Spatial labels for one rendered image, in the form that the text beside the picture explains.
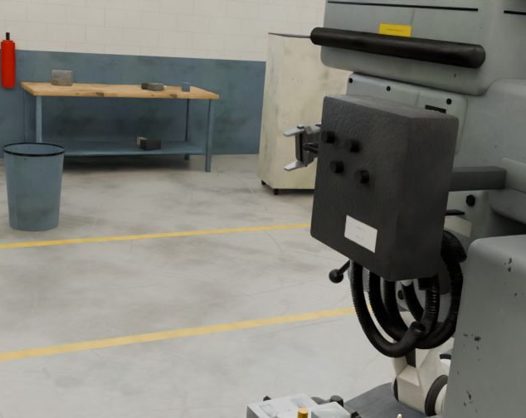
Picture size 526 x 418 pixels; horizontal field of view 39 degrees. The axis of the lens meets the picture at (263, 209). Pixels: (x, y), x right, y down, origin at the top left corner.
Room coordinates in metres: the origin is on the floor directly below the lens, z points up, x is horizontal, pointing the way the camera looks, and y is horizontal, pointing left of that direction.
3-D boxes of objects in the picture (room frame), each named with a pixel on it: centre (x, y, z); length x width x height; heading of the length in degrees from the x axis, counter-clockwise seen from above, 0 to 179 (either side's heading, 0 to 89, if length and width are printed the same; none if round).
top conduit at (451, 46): (1.31, -0.19, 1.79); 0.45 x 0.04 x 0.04; 28
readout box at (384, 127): (0.98, -0.15, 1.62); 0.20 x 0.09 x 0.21; 28
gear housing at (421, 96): (1.37, -0.32, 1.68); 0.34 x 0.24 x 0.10; 28
